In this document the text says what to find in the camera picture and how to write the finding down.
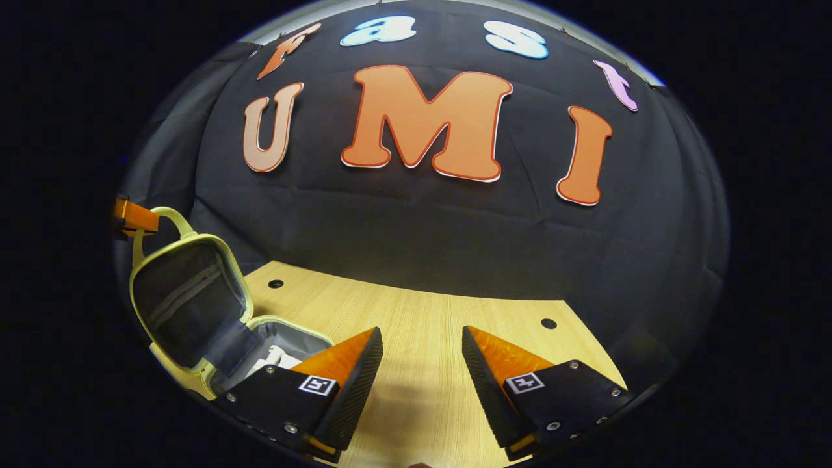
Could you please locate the pale yellow suitcase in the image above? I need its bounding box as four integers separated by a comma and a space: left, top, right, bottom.
129, 207, 335, 400

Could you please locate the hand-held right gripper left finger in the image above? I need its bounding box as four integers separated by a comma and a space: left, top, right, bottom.
211, 326, 384, 463

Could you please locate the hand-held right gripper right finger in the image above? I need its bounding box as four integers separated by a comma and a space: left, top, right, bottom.
461, 325, 634, 462

